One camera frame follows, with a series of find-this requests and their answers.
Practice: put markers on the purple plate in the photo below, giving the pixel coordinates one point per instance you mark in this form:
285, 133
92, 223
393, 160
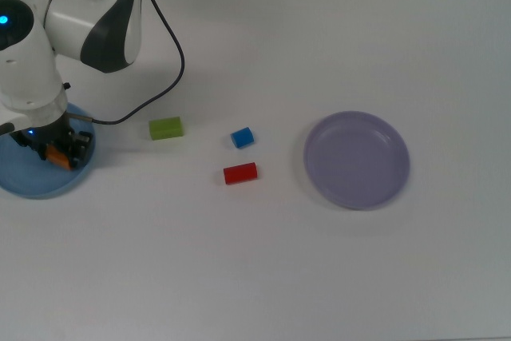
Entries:
355, 161

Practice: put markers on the green rectangular block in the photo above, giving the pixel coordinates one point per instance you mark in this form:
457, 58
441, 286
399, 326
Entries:
165, 128

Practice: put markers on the blue hexagonal block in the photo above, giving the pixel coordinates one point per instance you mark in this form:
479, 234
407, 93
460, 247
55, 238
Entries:
242, 138

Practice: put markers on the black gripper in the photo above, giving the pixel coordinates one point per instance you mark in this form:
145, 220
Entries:
56, 131

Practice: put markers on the orange rectangular block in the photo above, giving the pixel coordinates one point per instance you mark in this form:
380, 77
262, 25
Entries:
58, 156

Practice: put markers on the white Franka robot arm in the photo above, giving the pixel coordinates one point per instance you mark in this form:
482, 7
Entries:
68, 25

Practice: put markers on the red cylinder block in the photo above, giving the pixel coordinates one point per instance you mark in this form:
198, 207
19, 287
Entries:
239, 174

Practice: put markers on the blue plate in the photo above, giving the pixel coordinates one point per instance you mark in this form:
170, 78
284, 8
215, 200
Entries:
44, 183

